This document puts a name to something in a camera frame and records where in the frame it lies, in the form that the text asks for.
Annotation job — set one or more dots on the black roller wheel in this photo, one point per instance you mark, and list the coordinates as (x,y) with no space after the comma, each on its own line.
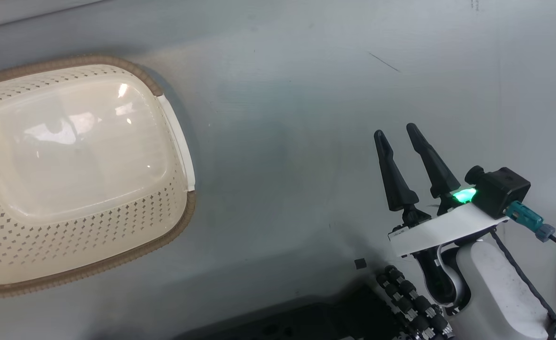
(407,297)

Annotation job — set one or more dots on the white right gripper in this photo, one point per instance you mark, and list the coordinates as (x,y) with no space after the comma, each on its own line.
(448,229)

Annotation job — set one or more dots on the black square block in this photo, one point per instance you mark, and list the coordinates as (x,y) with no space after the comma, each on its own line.
(360,263)

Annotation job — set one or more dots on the cream perforated laundry basket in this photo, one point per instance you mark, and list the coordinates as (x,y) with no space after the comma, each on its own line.
(93,156)

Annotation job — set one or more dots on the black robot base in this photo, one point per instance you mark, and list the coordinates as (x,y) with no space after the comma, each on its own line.
(306,323)

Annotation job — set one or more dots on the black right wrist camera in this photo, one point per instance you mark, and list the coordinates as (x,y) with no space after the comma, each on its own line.
(500,189)

